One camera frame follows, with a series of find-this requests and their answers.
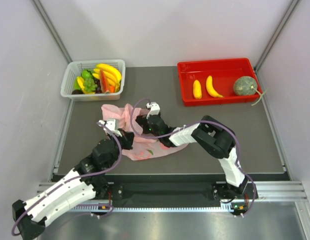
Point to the single yellow banana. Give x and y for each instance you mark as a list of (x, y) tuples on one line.
[(210, 88)]

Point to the dark purple grapes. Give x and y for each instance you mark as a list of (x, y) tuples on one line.
[(98, 89)]

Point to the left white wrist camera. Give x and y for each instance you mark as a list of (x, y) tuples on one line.
[(110, 126)]

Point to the yellow corn cob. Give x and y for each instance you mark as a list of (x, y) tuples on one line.
[(197, 89)]

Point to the yellow banana bunch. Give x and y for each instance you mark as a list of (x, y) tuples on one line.
[(112, 74)]

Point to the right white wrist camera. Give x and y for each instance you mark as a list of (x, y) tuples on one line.
[(153, 109)]

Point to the green grape bunch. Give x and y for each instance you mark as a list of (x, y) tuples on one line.
[(89, 85)]

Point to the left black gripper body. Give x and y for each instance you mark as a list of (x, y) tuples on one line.
[(124, 140)]

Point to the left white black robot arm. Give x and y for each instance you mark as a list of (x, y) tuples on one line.
[(83, 182)]

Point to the watermelon slice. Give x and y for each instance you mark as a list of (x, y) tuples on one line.
[(105, 87)]

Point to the white plastic basket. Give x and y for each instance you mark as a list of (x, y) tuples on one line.
[(75, 68)]

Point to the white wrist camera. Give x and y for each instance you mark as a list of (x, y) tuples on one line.
[(110, 126), (153, 109)]

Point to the green apple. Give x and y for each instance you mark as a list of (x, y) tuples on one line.
[(86, 74)]

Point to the green cantaloupe melon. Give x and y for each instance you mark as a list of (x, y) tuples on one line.
[(247, 86)]

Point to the pink plastic bag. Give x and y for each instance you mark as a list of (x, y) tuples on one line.
[(142, 148)]

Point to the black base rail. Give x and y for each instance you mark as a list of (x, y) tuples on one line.
[(167, 190)]

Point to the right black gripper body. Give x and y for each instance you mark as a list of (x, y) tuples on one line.
[(142, 120)]

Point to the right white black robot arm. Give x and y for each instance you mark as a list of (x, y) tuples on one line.
[(217, 140)]

